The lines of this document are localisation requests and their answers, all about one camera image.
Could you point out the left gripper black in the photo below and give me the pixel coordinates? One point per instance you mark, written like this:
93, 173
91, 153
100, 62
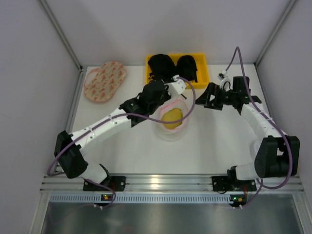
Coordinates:
165, 88

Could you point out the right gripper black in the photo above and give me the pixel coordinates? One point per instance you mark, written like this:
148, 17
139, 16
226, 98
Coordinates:
217, 96

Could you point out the yellow bra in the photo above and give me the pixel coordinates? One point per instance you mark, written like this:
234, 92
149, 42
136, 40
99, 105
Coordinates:
172, 115

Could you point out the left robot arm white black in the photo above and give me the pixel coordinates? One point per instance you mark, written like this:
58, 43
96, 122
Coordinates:
71, 148

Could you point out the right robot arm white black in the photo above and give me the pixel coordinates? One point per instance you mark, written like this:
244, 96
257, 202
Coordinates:
277, 154

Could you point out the black bra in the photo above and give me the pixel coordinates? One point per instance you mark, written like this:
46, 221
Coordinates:
163, 68

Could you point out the patterned beige laundry bag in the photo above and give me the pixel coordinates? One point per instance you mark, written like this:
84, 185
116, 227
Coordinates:
102, 83

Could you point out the yellow plastic bin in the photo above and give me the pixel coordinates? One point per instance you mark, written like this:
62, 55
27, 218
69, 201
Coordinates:
202, 73

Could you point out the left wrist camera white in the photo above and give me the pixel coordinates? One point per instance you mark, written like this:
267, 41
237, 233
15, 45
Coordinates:
176, 87

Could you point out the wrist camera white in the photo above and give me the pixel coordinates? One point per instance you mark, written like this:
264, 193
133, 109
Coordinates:
224, 78
176, 87

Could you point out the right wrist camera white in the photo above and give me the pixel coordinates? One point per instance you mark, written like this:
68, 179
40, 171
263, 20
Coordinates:
224, 78

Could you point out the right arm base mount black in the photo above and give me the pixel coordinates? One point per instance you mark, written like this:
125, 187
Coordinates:
222, 183

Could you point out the aluminium rail front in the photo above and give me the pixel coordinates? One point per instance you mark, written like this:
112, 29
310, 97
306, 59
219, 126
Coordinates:
166, 183

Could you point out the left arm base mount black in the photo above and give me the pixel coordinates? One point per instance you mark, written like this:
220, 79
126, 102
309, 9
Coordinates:
116, 183

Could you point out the slotted cable duct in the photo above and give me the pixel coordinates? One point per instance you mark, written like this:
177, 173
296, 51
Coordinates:
149, 198

